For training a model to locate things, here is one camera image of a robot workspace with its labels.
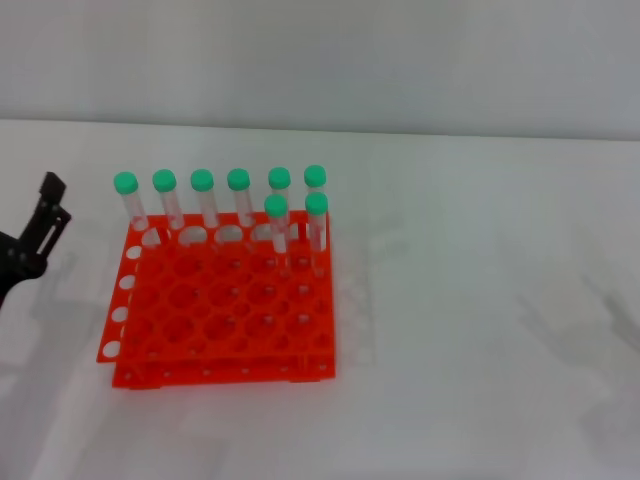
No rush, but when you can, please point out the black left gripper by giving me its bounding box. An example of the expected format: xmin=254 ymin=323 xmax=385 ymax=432
xmin=0 ymin=172 xmax=72 ymax=311

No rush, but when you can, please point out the clear tube green cap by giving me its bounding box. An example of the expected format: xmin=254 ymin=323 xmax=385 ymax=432
xmin=152 ymin=169 xmax=185 ymax=231
xmin=267 ymin=167 xmax=292 ymax=201
xmin=303 ymin=165 xmax=328 ymax=196
xmin=264 ymin=193 xmax=292 ymax=274
xmin=113 ymin=171 xmax=149 ymax=234
xmin=189 ymin=169 xmax=221 ymax=231
xmin=226 ymin=168 xmax=256 ymax=229
xmin=304 ymin=192 xmax=330 ymax=274

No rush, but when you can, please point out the orange test tube rack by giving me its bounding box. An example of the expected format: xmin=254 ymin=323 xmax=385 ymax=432
xmin=96 ymin=212 xmax=335 ymax=390

